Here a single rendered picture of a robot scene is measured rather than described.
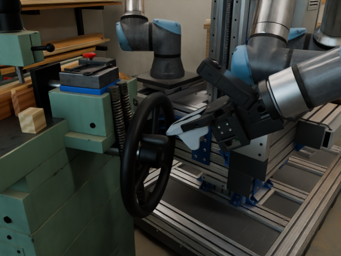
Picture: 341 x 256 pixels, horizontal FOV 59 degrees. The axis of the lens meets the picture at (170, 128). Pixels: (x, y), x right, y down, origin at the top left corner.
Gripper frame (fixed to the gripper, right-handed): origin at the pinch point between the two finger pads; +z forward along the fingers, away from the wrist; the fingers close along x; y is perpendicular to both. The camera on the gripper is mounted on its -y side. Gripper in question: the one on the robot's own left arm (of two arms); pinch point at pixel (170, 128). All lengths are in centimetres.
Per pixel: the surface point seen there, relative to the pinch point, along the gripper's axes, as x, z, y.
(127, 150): -7.1, 6.5, -1.0
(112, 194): 14.2, 36.3, 15.9
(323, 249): 77, -1, 106
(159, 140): -3.9, 1.4, 0.4
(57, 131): -4.5, 21.7, -9.8
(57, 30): 267, 214, -101
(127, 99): 6.9, 9.8, -8.3
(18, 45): 1.7, 23.9, -29.7
